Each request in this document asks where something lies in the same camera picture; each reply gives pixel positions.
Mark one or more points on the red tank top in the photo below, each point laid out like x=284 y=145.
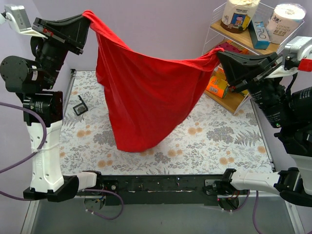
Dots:
x=146 y=97

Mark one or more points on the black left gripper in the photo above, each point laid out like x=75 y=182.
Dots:
x=57 y=37

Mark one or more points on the floral patterned table mat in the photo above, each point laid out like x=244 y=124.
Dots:
x=209 y=141

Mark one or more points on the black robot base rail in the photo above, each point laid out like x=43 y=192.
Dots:
x=167 y=189

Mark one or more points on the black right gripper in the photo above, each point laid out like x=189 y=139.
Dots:
x=255 y=73

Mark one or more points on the pink tissue box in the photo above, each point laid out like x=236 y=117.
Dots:
x=229 y=45

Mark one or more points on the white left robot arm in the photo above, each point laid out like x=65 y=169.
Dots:
x=32 y=81

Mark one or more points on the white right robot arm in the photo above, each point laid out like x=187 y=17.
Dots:
x=290 y=113

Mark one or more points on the blue toothpaste box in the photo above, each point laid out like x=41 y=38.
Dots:
x=258 y=33

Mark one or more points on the orange box on shelf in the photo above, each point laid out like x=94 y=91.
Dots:
x=219 y=72

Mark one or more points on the white wire shelf rack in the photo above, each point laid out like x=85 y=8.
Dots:
x=216 y=35

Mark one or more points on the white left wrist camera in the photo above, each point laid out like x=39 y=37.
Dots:
x=16 y=17

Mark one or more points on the black brooch box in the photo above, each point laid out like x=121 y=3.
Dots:
x=81 y=108

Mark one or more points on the cartoon toilet paper pack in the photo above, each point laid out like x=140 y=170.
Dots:
x=238 y=14

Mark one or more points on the orange green snack box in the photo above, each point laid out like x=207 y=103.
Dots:
x=217 y=86

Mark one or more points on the white toilet paper roll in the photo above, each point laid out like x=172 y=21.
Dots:
x=285 y=18

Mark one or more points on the aluminium frame rail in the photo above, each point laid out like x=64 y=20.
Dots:
x=30 y=217

